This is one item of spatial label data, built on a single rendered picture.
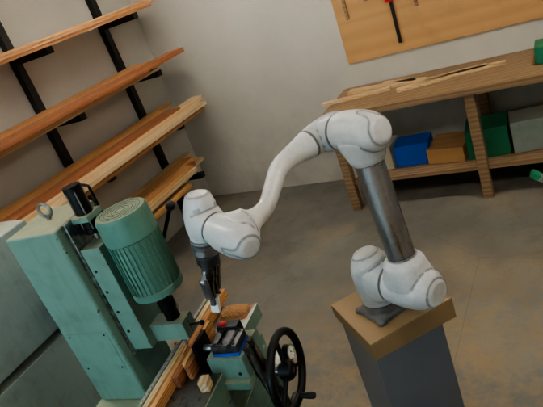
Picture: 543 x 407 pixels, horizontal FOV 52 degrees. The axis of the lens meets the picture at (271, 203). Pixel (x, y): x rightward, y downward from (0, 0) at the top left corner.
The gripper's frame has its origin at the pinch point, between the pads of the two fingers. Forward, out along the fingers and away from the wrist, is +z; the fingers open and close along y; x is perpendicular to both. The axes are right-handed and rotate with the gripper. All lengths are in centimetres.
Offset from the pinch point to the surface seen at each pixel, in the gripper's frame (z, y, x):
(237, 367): 16.6, 10.2, 9.9
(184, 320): 7.6, 2.3, -11.3
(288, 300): 120, -151, -25
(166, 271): -13.3, 3.4, -13.6
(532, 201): 79, -237, 128
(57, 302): -1, 12, -53
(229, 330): 10.1, 1.1, 4.1
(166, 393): 22.4, 21.0, -11.5
